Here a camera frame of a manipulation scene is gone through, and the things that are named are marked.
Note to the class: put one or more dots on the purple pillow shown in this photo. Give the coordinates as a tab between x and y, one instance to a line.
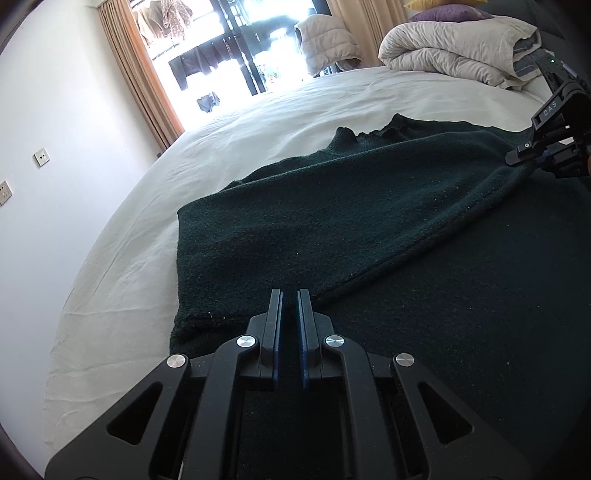
450	14

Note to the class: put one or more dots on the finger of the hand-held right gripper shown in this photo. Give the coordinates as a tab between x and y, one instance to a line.
565	161
524	154

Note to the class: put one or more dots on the long dark hanging garment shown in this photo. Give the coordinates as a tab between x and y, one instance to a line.
198	60

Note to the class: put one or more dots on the white puffer vest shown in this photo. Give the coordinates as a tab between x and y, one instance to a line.
325	44

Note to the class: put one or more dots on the white bed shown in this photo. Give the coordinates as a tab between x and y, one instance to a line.
138	258

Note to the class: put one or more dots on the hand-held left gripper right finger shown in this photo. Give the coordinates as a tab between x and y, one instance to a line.
303	341

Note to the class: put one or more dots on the blue grey pillow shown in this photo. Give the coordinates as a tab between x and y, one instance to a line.
531	53

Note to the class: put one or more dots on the brown hanging garments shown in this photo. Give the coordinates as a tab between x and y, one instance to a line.
161	18

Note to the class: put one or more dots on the beige curtain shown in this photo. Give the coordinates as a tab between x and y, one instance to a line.
134	69
364	23

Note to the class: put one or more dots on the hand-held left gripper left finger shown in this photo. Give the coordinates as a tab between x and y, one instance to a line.
277	341

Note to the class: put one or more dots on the black window frame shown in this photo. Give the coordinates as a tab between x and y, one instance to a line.
244	55

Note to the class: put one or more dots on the white wall socket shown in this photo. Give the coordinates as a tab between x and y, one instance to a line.
3	192
41	157

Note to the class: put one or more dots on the dark green sweater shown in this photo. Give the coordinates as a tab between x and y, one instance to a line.
369	221

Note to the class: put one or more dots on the yellow pillow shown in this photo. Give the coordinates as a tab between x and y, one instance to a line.
425	3

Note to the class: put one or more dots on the small dark hanging garment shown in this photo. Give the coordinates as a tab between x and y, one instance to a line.
208	102

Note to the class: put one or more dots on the cream folded duvet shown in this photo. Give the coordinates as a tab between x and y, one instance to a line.
452	46

